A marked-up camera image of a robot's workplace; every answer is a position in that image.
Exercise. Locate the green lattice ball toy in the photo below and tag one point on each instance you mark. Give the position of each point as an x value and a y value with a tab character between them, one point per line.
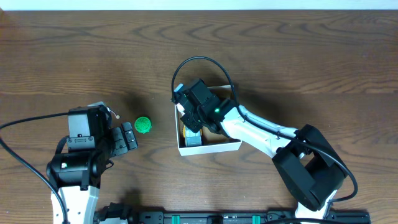
143	125

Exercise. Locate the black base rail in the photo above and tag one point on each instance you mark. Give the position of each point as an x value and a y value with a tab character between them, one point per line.
214	217

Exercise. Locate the yellow grey toy truck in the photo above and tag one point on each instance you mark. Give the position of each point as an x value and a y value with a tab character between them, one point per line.
192	139

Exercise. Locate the white cardboard box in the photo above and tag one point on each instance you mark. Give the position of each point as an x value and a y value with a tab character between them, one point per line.
210	142

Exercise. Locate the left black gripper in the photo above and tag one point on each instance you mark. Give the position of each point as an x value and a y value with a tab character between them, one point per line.
117	140

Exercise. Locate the white pink duck toy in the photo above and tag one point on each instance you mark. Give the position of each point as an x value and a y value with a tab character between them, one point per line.
180	108

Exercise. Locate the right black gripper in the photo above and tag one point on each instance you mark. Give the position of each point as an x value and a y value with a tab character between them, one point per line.
190	124

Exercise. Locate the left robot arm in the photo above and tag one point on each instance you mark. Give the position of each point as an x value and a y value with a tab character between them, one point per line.
80	160

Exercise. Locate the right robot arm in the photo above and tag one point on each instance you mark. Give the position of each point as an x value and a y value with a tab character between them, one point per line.
308	165

